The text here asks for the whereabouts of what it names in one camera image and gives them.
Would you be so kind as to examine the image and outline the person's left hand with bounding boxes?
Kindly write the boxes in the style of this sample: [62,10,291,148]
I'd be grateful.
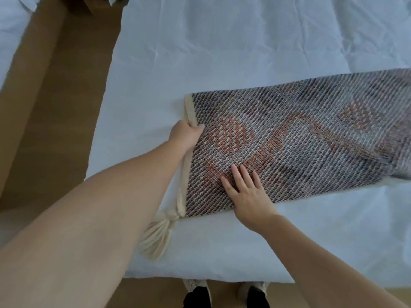
[168,120,206,154]

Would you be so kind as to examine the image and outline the person's right hand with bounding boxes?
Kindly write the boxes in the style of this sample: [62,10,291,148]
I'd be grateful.
[220,164,278,233]

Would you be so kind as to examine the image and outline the patterned woven blanket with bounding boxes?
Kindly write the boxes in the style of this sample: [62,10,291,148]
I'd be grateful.
[140,68,411,262]

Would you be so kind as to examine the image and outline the person's right forearm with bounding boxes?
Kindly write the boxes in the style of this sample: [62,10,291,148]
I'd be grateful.
[256,214,411,308]

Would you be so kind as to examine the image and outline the person's left forearm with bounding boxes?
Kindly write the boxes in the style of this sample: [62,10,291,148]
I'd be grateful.
[0,141,190,308]

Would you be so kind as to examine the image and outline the person's beige right shoe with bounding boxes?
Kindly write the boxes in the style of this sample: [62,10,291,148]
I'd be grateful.
[239,281,269,302]

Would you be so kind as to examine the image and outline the person's beige shoe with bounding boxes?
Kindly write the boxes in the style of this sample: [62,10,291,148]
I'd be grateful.
[183,278,211,302]
[239,281,269,302]

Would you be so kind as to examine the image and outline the person's beige left shoe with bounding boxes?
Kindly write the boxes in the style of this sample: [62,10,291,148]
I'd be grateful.
[183,278,211,302]

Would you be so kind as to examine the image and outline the person's black trousers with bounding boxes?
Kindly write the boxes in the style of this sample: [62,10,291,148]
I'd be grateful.
[183,285,270,308]

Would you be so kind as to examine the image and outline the near bed white duvet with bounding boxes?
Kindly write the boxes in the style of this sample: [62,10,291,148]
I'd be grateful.
[0,0,42,93]

